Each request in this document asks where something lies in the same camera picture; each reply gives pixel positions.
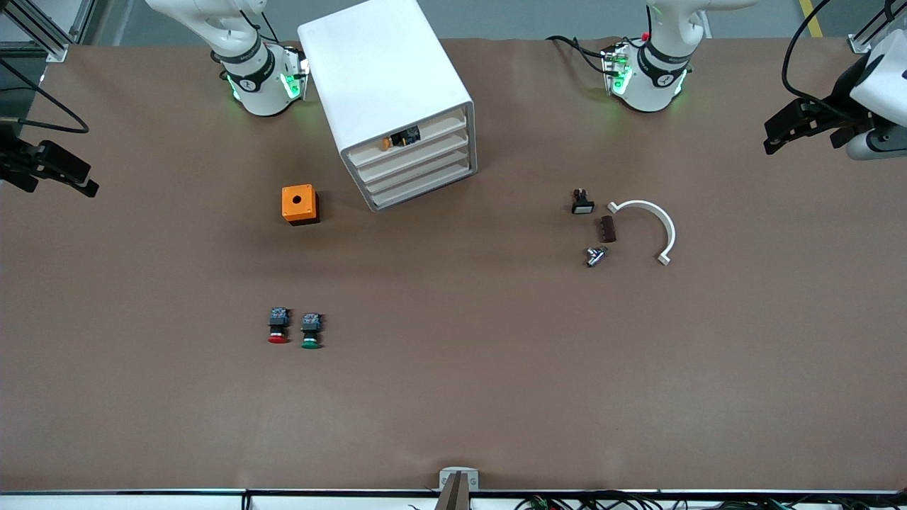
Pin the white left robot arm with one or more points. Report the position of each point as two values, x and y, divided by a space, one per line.
655 78

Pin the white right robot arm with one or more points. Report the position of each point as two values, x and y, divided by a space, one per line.
258 92

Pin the green mushroom push button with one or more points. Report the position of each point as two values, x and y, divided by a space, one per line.
311 331

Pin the brown ridged block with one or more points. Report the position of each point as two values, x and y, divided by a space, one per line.
608 229

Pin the orange box with hole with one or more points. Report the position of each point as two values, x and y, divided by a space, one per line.
297 202

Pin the white drawer cabinet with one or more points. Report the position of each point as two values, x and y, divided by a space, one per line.
382 64

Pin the white drawer holding parts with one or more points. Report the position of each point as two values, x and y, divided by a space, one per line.
439 127

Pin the aluminium frame post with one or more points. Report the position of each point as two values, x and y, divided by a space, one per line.
868 35
42 35

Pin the white curved bracket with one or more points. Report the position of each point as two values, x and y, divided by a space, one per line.
655 210

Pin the white plastic drawer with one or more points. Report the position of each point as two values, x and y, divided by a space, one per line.
425 152
425 168
425 184

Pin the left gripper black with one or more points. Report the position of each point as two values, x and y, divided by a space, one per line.
840 97

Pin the silver metal fitting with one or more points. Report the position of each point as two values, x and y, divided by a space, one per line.
596 256

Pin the small black component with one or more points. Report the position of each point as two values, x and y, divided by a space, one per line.
406 136

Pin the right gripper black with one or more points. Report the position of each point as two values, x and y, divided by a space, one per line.
15 157

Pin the black switch with white face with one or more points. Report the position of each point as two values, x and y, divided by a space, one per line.
582 204

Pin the red mushroom push button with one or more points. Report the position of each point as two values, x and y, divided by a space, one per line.
278 327

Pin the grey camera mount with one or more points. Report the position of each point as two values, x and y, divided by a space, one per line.
458 480

